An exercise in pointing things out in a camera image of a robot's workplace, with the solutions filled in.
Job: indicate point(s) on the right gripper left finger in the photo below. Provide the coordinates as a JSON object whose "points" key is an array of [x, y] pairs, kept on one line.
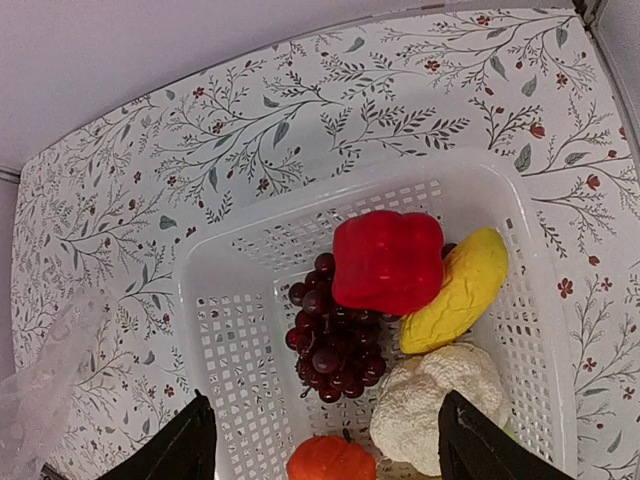
{"points": [[185, 448]]}

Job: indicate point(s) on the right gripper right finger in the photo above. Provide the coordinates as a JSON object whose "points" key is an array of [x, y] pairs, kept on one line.
{"points": [[471, 447]]}

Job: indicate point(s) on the white cauliflower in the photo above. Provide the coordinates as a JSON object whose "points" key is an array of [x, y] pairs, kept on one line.
{"points": [[404, 422]]}

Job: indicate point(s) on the orange pumpkin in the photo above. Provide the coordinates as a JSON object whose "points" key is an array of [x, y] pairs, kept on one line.
{"points": [[330, 457]]}

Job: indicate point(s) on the clear zip top bag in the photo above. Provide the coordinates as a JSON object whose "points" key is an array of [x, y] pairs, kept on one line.
{"points": [[36, 401]]}

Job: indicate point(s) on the white plastic basket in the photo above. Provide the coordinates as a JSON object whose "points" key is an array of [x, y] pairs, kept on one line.
{"points": [[233, 309]]}

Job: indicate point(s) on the red bell pepper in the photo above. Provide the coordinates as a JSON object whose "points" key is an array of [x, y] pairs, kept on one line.
{"points": [[388, 262]]}

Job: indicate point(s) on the dark red grape bunch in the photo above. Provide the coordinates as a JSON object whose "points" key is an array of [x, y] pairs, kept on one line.
{"points": [[338, 348]]}

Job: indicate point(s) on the floral tablecloth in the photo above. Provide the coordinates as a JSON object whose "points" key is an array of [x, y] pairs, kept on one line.
{"points": [[113, 203]]}

